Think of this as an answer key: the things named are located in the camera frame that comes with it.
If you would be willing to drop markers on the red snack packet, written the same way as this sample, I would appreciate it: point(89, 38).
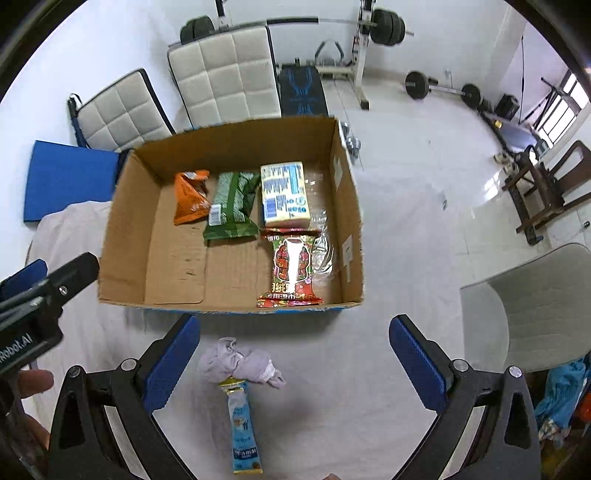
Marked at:
point(288, 267)

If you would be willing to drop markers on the purple cloth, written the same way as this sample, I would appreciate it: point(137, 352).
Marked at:
point(249, 364)

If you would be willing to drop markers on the blue cloth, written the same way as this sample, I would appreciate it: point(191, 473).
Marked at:
point(563, 397)

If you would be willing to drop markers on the grey quilted chair right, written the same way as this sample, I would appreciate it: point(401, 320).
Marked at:
point(226, 78)

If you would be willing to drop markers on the grey plastic chair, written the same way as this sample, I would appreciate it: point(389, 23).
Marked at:
point(531, 300)

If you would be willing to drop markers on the grey quilted chair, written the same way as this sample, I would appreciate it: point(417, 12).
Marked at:
point(120, 115)
point(226, 78)

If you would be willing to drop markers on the grey quilted chair left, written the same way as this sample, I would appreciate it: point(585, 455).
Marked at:
point(120, 115)

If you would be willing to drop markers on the person's left hand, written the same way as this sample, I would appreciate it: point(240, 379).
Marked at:
point(34, 383)

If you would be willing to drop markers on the grey exercise bench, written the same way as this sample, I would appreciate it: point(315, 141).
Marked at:
point(517, 134)

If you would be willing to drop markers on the clear plastic wrapper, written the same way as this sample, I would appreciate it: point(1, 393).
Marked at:
point(324, 258)

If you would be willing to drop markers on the black bag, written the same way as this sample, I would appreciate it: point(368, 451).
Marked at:
point(508, 106)

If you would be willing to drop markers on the orange snack packet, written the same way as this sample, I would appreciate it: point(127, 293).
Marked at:
point(189, 198)

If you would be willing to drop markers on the light blue stick sachet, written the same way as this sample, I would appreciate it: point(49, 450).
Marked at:
point(242, 429)

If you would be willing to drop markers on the black and blue weight bench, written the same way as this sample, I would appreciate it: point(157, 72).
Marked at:
point(302, 92)

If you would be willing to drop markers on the cardboard box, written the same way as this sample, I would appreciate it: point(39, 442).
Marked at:
point(184, 258)

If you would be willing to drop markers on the barbell with large black plates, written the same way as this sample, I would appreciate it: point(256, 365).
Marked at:
point(388, 26)

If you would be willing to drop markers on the white barbell rack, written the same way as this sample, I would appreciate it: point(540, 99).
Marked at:
point(360, 69)

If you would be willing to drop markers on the dark wooden chair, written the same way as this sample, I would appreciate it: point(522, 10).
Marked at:
point(549, 184)

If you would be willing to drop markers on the small metal weight plates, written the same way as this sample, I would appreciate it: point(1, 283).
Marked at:
point(353, 141)

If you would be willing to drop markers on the blue foam mat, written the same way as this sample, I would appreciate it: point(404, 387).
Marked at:
point(69, 180)

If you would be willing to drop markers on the yellow and blue tissue pack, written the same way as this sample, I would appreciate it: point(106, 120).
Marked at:
point(284, 194)

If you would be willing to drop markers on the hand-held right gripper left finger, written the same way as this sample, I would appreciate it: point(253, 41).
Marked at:
point(173, 364)

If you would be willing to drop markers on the barbell with small black plates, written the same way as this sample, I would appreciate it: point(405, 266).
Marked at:
point(418, 84)

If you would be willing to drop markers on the green snack packet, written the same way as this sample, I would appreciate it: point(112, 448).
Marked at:
point(231, 207)

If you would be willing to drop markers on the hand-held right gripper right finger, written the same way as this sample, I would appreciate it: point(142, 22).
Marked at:
point(418, 364)

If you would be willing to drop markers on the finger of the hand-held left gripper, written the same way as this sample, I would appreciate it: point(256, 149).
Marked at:
point(23, 277)
point(69, 277)

